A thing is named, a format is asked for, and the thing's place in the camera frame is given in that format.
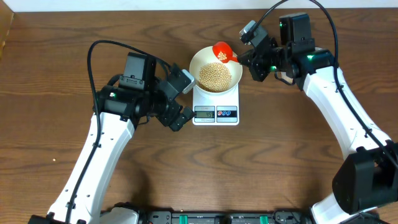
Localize red measuring scoop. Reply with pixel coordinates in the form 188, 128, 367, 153
212, 42, 238, 63

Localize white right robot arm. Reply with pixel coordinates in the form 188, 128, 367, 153
238, 13, 397, 223

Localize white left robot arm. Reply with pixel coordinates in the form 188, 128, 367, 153
29, 52, 195, 223

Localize white digital kitchen scale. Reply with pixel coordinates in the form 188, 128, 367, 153
192, 84, 240, 126

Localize soybeans in bowl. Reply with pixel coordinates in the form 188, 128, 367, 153
198, 62, 232, 93

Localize cream ceramic bowl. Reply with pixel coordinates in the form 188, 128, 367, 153
189, 46, 243, 91

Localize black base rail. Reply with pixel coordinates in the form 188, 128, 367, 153
137, 210, 312, 224

